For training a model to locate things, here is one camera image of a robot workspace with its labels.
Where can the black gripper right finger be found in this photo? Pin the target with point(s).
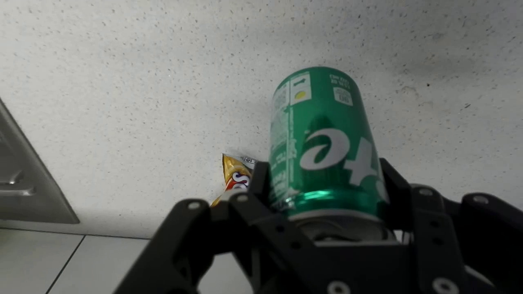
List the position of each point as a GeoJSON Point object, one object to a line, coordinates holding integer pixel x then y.
{"type": "Point", "coordinates": [435, 233]}

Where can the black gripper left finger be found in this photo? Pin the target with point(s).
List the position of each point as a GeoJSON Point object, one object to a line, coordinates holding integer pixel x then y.
{"type": "Point", "coordinates": [206, 245]}

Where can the green soda can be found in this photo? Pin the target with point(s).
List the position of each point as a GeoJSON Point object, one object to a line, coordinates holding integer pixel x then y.
{"type": "Point", "coordinates": [327, 147]}

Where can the orange snack packet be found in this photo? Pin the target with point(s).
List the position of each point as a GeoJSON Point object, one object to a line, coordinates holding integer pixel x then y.
{"type": "Point", "coordinates": [236, 173]}

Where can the stainless steel double sink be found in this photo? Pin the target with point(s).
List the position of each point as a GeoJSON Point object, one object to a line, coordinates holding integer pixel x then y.
{"type": "Point", "coordinates": [27, 184]}

